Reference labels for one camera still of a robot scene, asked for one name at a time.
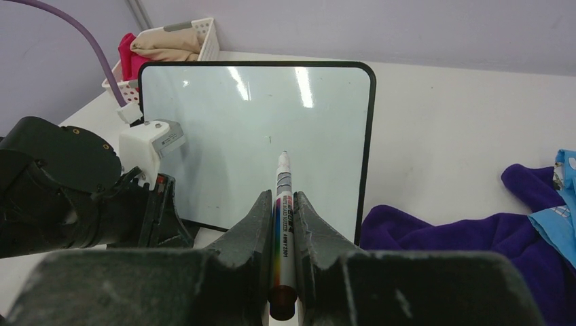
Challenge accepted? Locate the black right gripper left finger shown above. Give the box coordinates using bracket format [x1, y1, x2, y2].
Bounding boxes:
[4, 190, 272, 325]

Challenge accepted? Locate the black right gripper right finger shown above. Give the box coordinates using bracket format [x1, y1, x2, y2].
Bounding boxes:
[294, 192, 545, 325]

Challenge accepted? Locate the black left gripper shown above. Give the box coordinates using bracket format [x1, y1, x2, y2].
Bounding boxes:
[1, 168, 194, 258]

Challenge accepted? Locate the white whiteboard marker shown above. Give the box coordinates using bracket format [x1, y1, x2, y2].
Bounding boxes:
[268, 151, 298, 321]

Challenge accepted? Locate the black framed whiteboard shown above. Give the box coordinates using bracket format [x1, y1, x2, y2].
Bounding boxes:
[139, 61, 376, 242]

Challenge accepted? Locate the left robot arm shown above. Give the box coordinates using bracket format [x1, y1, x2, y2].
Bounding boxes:
[1, 117, 198, 258]

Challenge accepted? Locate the magenta cloth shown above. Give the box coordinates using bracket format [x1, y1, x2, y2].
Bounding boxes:
[118, 33, 151, 81]

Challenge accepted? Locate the beige folded cloth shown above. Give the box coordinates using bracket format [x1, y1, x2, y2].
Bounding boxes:
[130, 29, 204, 62]

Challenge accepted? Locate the white plastic basket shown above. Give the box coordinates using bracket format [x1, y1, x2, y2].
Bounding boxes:
[102, 18, 219, 103]

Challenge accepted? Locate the purple cloth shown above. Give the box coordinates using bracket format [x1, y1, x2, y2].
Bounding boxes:
[359, 162, 576, 326]

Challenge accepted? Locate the blue patterned cloth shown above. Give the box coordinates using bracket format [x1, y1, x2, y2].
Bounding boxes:
[527, 149, 576, 268]

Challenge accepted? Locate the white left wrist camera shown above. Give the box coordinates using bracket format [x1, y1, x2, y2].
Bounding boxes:
[119, 120, 186, 190]

